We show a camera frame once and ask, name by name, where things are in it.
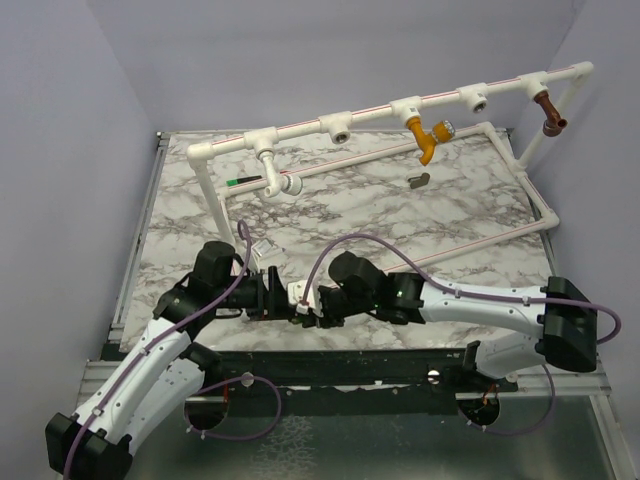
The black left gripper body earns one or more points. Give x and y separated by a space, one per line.
261 305

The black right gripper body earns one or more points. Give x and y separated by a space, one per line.
336 305

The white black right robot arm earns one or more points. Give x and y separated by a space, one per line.
552 324

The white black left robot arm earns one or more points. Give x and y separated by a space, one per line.
167 365

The white plastic faucet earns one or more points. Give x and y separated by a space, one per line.
277 183

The green black highlighter marker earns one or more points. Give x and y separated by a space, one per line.
243 180

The small grey metal piece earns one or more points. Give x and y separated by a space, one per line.
419 181

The yellow plastic faucet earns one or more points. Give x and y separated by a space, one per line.
427 141

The brown plastic faucet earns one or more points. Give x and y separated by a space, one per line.
554 123

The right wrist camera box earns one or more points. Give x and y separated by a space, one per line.
303 296

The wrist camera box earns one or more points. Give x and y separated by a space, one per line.
264 249
303 296

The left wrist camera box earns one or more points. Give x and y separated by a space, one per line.
264 249

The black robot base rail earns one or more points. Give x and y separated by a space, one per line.
339 383

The aluminium table edge frame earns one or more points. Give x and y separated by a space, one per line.
124 297

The white PVC pipe frame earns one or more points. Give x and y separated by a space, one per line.
561 84

